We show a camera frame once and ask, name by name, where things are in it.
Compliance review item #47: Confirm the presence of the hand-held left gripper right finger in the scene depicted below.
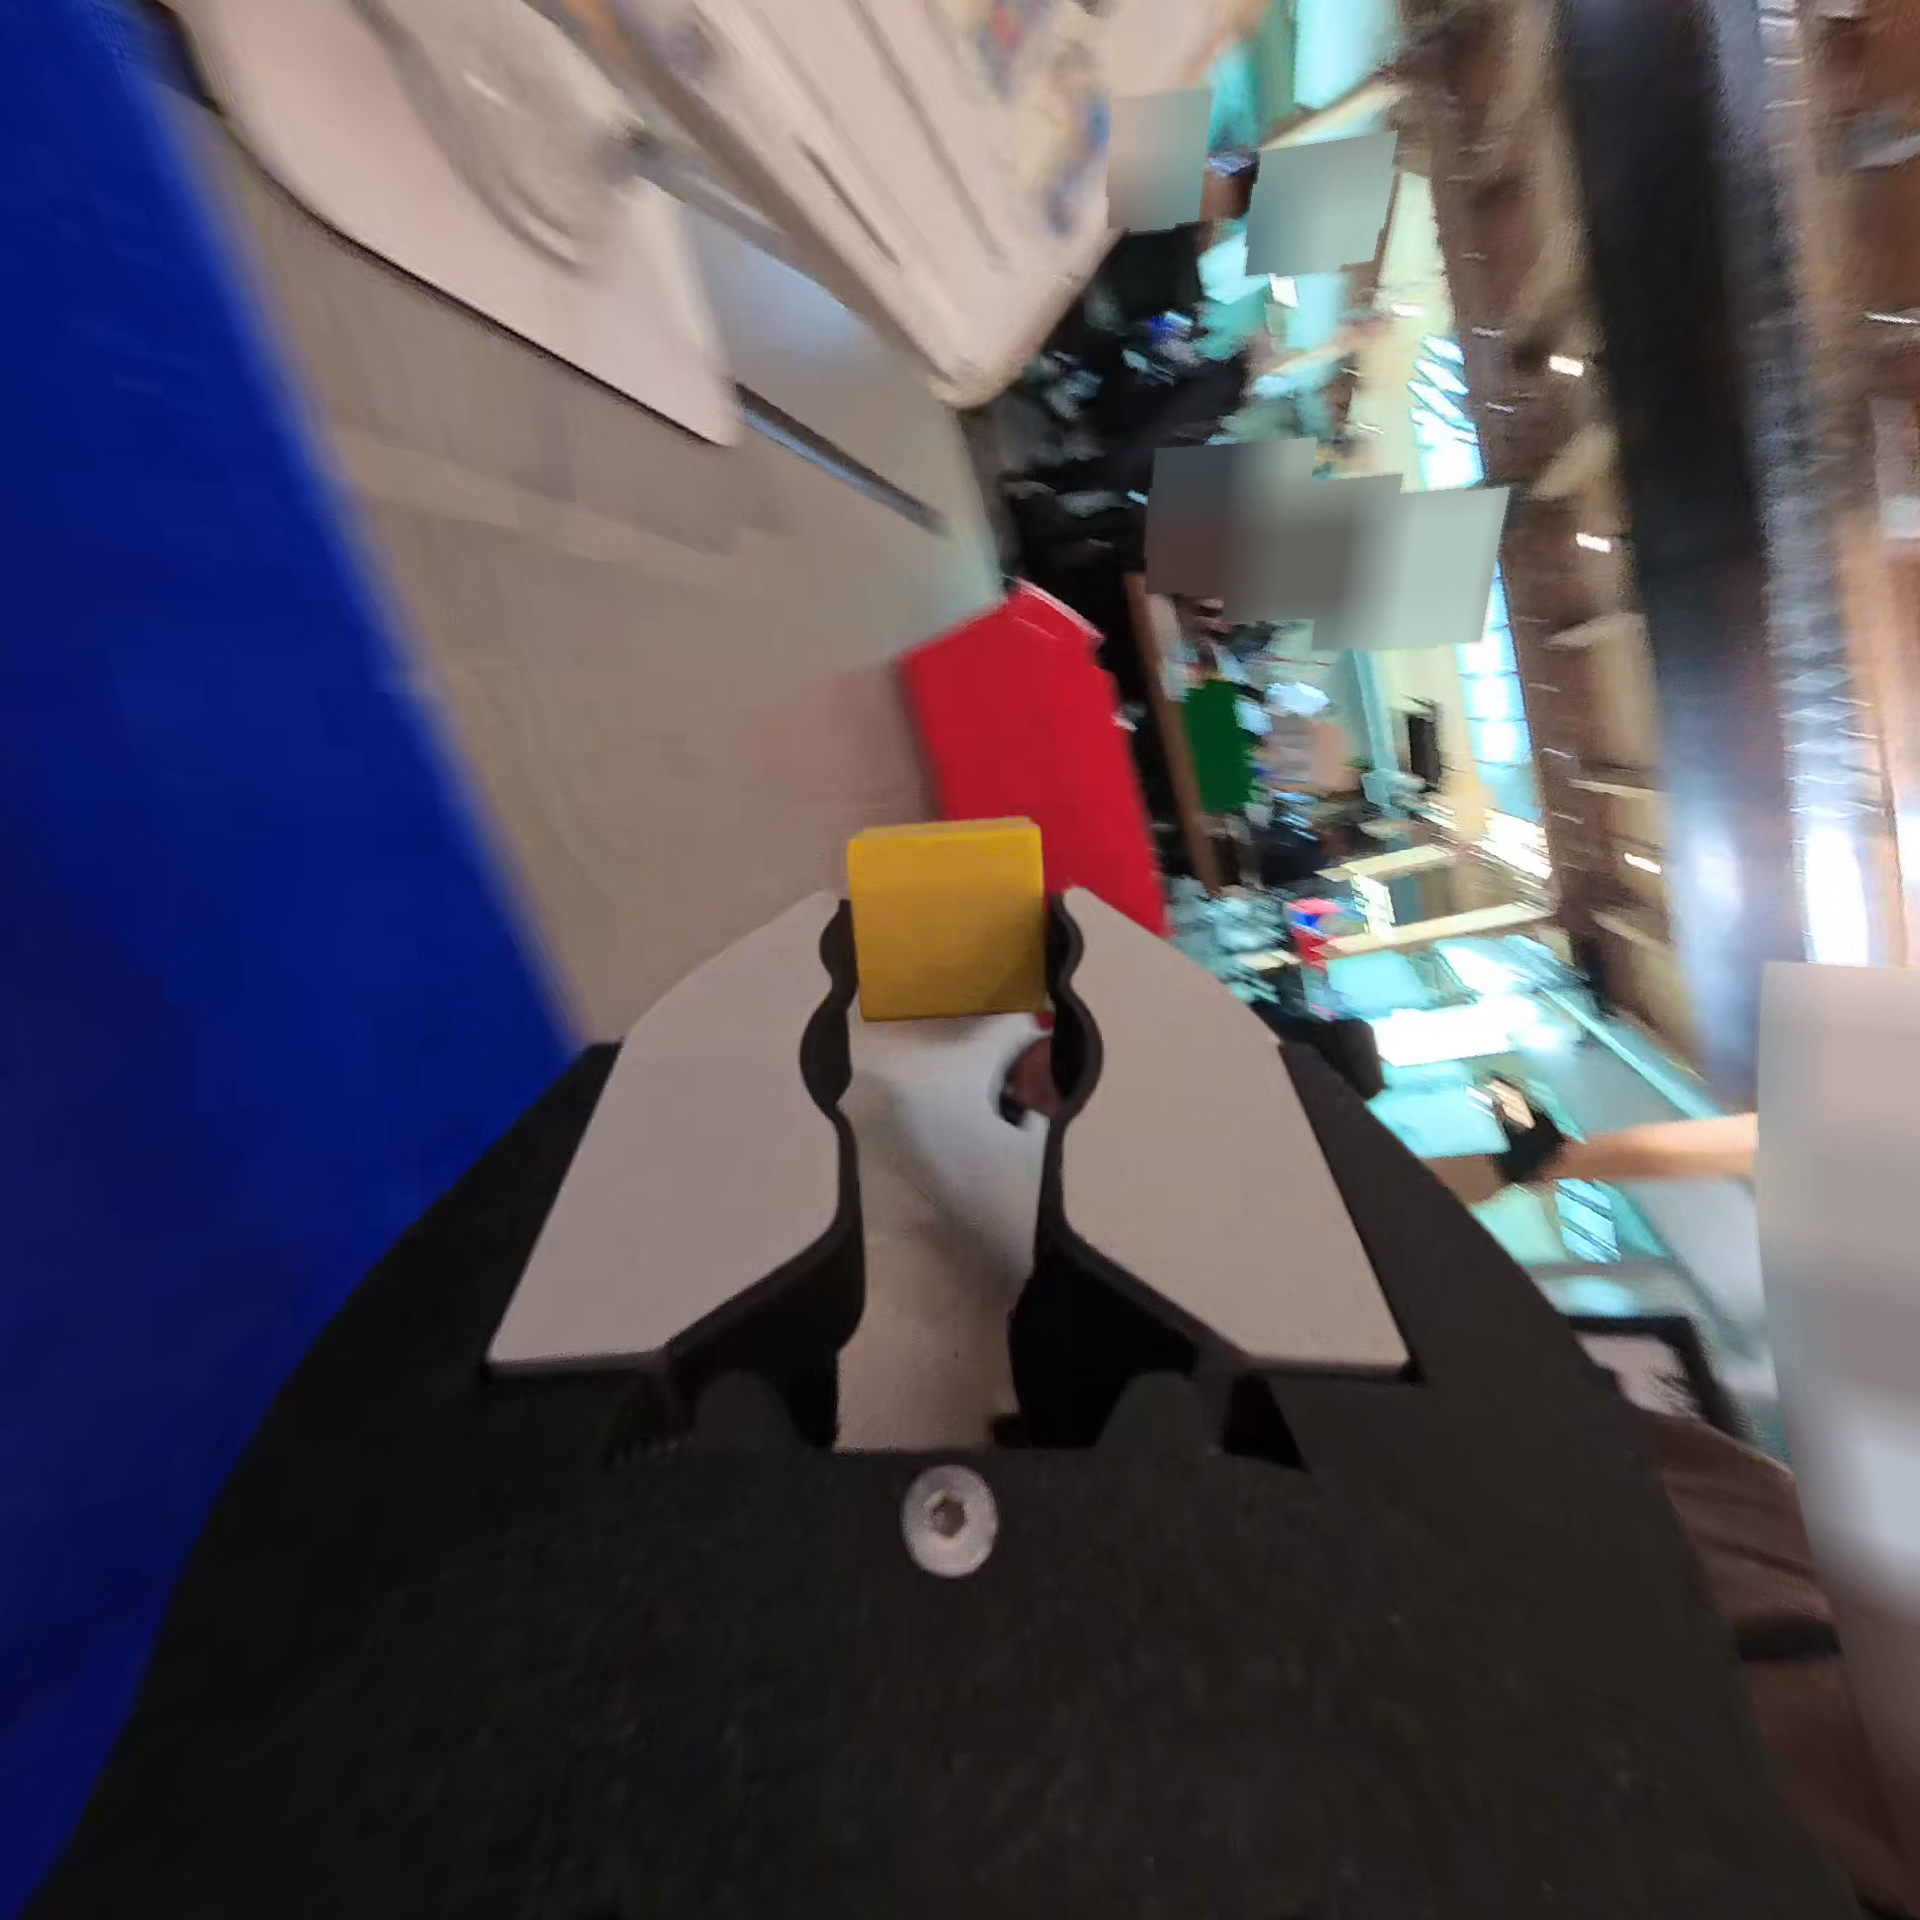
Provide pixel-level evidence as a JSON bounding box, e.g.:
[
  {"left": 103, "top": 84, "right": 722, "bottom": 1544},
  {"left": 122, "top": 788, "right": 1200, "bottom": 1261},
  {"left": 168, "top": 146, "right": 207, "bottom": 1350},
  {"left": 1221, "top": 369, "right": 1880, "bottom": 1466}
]
[{"left": 1023, "top": 890, "right": 1413, "bottom": 1388}]

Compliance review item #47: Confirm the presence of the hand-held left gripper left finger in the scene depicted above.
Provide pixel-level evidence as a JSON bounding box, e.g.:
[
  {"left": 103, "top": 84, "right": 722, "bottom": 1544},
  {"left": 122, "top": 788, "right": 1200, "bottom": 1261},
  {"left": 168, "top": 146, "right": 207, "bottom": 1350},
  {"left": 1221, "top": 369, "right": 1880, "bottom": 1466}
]
[{"left": 488, "top": 892, "right": 874, "bottom": 1388}]

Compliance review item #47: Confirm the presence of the yellow wooden block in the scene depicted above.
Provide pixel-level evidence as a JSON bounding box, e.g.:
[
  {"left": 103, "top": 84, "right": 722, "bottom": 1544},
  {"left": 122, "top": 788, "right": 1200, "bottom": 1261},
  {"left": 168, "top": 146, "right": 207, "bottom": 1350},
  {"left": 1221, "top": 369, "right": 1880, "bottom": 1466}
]
[{"left": 844, "top": 817, "right": 1052, "bottom": 1029}]

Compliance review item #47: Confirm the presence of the red plastic bin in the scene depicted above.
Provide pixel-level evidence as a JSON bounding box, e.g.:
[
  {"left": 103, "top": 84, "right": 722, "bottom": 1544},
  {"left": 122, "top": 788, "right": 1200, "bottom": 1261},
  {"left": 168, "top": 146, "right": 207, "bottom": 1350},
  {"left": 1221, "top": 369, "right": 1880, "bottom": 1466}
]
[{"left": 900, "top": 581, "right": 1172, "bottom": 937}]

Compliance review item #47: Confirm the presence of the blue plastic bin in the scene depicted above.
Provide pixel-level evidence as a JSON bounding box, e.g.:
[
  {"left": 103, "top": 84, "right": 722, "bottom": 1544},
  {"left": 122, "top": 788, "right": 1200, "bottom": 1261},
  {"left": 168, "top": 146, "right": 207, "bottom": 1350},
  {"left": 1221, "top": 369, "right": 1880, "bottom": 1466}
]
[{"left": 0, "top": 0, "right": 588, "bottom": 1833}]

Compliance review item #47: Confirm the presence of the person's right forearm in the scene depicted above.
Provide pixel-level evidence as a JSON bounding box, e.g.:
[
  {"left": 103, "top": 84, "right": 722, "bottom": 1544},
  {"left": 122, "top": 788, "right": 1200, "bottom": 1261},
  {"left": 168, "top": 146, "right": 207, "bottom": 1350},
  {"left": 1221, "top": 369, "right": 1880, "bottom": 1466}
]
[{"left": 1569, "top": 1112, "right": 1772, "bottom": 1187}]

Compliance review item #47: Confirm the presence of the grey desk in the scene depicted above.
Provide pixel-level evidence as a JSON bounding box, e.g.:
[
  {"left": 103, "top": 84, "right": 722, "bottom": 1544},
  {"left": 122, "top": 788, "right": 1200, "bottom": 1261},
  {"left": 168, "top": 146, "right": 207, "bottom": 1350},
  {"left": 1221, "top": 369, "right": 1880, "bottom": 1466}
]
[{"left": 180, "top": 121, "right": 1039, "bottom": 1442}]

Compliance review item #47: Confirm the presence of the person's right hand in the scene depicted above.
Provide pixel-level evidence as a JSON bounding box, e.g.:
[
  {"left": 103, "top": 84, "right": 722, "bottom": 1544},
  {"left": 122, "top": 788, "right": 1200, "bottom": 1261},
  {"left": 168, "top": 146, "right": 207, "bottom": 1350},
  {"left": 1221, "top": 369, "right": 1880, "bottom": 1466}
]
[{"left": 1477, "top": 1089, "right": 1593, "bottom": 1196}]

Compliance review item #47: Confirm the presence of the green plastic bin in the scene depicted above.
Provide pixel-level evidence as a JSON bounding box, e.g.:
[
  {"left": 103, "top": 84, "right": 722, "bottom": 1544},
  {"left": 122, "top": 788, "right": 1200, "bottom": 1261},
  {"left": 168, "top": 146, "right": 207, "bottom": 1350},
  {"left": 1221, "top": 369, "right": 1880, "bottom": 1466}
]
[{"left": 1179, "top": 686, "right": 1268, "bottom": 818}]

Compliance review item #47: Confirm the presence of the black framed board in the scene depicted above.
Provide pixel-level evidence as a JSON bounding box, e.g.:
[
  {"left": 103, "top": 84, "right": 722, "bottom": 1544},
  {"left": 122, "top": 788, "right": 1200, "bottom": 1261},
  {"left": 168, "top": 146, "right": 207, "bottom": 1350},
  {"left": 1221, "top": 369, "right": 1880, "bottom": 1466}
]
[{"left": 1561, "top": 1306, "right": 1741, "bottom": 1435}]

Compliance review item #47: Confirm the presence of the person's brown clothing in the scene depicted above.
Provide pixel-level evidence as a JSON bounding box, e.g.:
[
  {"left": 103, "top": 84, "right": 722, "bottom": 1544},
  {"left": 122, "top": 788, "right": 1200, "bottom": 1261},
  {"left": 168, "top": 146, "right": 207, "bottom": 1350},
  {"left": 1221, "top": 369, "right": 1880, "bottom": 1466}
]
[{"left": 1666, "top": 1410, "right": 1920, "bottom": 1864}]

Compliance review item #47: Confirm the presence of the white board stand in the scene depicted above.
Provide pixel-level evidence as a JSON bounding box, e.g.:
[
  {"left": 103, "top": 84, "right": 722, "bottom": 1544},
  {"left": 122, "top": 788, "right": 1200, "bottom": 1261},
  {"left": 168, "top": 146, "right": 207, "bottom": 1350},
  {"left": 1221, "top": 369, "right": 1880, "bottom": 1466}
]
[{"left": 168, "top": 0, "right": 746, "bottom": 453}]

